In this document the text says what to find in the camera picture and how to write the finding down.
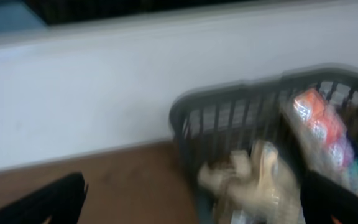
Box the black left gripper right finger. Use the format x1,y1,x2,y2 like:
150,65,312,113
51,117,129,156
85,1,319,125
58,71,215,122
300,171,358,224

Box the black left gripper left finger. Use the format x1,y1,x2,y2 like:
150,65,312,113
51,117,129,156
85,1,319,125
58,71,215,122
0,172,88,224

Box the multicolour tissue pack strip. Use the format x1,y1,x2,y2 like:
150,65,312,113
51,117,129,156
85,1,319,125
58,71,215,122
280,88,358,196

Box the tan snack bag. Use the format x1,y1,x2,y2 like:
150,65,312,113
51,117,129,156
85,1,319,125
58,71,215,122
198,140,305,224

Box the grey plastic shopping basket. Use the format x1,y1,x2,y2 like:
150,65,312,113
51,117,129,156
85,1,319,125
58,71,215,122
170,66,358,223

